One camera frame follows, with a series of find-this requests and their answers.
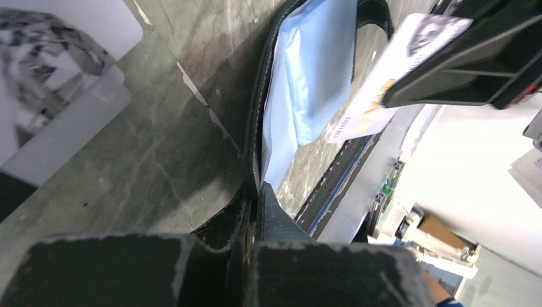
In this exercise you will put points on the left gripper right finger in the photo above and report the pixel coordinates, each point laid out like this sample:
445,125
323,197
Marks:
312,274

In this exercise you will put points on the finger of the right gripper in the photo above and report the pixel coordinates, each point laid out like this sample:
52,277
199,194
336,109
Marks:
496,61

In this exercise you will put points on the black leather card holder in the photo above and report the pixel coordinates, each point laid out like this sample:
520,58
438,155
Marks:
303,79

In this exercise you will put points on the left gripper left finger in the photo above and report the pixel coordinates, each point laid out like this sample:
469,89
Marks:
128,270

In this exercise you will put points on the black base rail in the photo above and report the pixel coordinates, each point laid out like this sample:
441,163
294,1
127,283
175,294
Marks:
336,176

